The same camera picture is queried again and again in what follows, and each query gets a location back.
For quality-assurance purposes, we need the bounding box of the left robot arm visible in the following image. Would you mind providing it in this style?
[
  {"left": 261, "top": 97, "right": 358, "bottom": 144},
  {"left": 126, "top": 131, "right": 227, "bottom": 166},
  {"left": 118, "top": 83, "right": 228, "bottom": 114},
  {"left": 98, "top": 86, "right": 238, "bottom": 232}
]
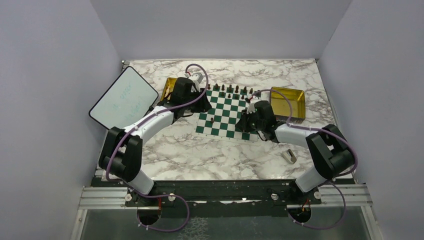
[{"left": 98, "top": 77, "right": 212, "bottom": 206}]

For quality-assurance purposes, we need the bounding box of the beige black small device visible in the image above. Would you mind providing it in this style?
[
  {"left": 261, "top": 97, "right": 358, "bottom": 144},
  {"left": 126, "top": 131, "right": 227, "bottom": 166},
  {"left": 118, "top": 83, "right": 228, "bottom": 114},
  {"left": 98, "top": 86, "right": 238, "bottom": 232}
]
[{"left": 282, "top": 149, "right": 297, "bottom": 165}]

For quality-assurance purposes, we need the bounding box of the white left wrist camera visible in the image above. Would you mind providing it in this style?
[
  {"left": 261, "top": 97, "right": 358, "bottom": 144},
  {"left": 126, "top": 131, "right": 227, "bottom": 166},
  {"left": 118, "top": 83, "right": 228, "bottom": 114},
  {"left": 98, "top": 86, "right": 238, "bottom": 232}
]
[{"left": 189, "top": 73, "right": 204, "bottom": 92}]

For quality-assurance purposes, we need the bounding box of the green white chess board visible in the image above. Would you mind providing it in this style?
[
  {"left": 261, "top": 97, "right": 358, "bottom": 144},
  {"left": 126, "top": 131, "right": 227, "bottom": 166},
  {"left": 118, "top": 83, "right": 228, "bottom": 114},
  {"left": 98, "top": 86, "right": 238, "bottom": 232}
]
[{"left": 192, "top": 84, "right": 260, "bottom": 146}]

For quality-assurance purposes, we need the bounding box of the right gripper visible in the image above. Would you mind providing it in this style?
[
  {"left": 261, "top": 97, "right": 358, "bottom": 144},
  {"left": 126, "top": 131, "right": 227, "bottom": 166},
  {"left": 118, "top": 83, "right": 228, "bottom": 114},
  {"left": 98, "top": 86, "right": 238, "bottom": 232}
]
[{"left": 235, "top": 108, "right": 265, "bottom": 133}]

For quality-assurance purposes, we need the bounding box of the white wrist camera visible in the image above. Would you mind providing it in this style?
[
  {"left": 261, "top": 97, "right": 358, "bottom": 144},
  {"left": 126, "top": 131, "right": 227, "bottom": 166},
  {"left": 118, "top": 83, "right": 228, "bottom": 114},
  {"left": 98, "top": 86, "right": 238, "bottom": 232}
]
[
  {"left": 246, "top": 103, "right": 257, "bottom": 114},
  {"left": 189, "top": 73, "right": 204, "bottom": 92}
]

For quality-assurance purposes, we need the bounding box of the black mounting rail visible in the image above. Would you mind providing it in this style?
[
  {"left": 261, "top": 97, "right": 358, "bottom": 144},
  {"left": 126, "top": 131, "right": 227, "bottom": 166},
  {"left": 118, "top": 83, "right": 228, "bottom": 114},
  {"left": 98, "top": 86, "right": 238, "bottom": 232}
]
[{"left": 91, "top": 179, "right": 322, "bottom": 220}]

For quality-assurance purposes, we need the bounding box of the gold tin with dark pieces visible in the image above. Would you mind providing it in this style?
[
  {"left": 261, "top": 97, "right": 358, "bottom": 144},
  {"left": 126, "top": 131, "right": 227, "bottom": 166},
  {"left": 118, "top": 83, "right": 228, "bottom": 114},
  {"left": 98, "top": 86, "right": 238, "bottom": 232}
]
[{"left": 269, "top": 86, "right": 306, "bottom": 124}]

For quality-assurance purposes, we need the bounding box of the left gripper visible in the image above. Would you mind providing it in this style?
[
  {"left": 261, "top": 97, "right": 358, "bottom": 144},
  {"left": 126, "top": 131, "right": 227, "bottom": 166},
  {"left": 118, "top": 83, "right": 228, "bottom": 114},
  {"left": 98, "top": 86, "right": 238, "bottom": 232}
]
[{"left": 183, "top": 88, "right": 213, "bottom": 113}]

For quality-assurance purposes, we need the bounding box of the gold tin with light pieces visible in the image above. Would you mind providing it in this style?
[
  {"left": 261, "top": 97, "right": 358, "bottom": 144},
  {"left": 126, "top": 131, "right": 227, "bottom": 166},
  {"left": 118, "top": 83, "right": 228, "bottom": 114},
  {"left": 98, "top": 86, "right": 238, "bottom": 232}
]
[{"left": 160, "top": 77, "right": 177, "bottom": 101}]

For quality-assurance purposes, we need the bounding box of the small whiteboard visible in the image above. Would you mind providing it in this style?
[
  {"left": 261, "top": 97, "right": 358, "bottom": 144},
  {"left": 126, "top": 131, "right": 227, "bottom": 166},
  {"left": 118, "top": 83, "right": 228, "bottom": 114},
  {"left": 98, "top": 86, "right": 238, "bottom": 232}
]
[{"left": 88, "top": 66, "right": 159, "bottom": 130}]

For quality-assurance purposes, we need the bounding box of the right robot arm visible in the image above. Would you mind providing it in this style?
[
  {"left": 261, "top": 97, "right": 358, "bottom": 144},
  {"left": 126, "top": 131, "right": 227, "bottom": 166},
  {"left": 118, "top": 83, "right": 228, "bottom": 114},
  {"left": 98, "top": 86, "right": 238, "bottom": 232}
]
[{"left": 235, "top": 100, "right": 356, "bottom": 204}]

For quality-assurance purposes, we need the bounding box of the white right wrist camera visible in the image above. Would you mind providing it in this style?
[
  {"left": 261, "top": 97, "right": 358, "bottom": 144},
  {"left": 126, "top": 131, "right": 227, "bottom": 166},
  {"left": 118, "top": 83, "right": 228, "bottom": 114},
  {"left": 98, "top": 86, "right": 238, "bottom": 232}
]
[{"left": 246, "top": 103, "right": 257, "bottom": 114}]

